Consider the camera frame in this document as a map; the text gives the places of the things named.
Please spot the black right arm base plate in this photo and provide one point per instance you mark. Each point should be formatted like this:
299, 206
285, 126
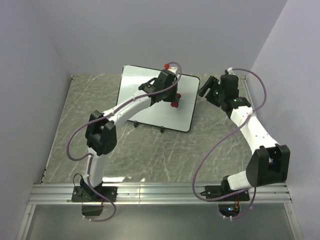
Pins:
215, 191

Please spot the red whiteboard eraser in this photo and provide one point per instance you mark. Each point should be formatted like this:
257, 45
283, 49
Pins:
175, 103

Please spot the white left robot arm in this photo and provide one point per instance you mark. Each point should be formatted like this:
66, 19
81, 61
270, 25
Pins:
102, 134

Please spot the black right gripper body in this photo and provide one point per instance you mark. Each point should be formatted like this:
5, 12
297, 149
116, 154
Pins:
223, 95

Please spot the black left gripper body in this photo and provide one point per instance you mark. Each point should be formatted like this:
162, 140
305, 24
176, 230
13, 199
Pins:
170, 96

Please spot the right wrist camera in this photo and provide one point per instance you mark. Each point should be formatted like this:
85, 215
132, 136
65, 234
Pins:
230, 72

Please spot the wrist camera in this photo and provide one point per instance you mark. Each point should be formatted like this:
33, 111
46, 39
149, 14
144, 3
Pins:
230, 72
170, 68

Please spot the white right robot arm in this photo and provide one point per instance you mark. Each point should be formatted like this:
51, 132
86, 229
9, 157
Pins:
269, 163

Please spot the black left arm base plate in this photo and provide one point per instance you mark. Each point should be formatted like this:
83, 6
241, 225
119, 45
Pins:
84, 194

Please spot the aluminium mounting rail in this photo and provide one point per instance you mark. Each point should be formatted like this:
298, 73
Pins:
143, 193

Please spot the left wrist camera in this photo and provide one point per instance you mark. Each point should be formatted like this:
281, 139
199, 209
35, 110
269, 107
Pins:
170, 68

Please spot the white whiteboard with black frame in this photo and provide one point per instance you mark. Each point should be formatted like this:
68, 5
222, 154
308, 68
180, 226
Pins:
161, 114

